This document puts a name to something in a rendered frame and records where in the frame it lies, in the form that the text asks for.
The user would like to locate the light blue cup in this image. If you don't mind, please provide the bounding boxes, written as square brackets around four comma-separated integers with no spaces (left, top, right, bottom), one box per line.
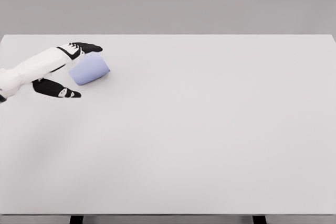
[68,51,111,87]

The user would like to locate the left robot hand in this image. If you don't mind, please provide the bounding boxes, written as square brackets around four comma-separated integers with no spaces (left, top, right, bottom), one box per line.
[16,41,103,99]

